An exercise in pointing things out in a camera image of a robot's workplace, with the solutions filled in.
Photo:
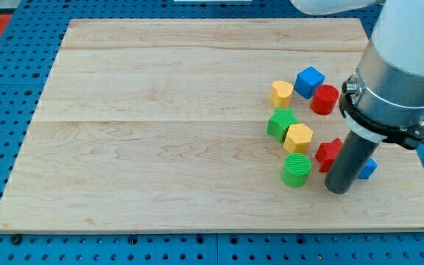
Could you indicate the red star block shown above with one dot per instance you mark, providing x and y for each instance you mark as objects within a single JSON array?
[{"x": 327, "y": 154}]

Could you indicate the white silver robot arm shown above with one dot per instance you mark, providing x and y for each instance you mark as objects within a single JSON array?
[{"x": 383, "y": 100}]

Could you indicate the green star block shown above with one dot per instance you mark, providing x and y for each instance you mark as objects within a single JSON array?
[{"x": 279, "y": 123}]

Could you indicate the light wooden board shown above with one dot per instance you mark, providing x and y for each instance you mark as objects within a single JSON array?
[{"x": 159, "y": 126}]

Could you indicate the yellow heart block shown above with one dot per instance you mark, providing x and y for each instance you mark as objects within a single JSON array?
[{"x": 281, "y": 93}]

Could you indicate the yellow hexagon block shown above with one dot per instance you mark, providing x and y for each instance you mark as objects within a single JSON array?
[{"x": 298, "y": 139}]

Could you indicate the green cylinder block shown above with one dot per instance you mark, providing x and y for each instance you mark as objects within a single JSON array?
[{"x": 296, "y": 168}]

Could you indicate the blue cube block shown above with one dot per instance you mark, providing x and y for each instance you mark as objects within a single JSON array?
[{"x": 307, "y": 81}]

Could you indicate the red cylinder block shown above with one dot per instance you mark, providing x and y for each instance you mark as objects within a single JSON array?
[{"x": 324, "y": 100}]

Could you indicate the dark grey cylinder pusher tool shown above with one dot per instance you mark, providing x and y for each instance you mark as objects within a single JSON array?
[{"x": 354, "y": 154}]

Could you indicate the small blue block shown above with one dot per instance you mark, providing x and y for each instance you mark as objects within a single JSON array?
[{"x": 368, "y": 169}]

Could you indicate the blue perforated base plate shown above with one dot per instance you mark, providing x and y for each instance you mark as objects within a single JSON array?
[{"x": 28, "y": 47}]

